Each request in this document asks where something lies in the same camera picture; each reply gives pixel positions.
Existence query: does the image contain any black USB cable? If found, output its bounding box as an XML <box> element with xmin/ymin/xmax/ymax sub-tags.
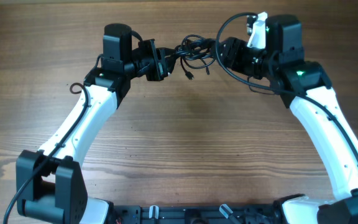
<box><xmin>172</xmin><ymin>35</ymin><xmax>217</xmax><ymax>75</ymax></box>
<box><xmin>166</xmin><ymin>34</ymin><xmax>217</xmax><ymax>80</ymax></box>

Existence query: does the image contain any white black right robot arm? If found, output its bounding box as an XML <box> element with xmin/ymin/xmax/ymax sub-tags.
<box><xmin>214</xmin><ymin>12</ymin><xmax>358</xmax><ymax>223</ymax></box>

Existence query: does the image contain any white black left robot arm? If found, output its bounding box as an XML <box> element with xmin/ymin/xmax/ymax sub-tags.
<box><xmin>11</xmin><ymin>24</ymin><xmax>178</xmax><ymax>224</ymax></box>

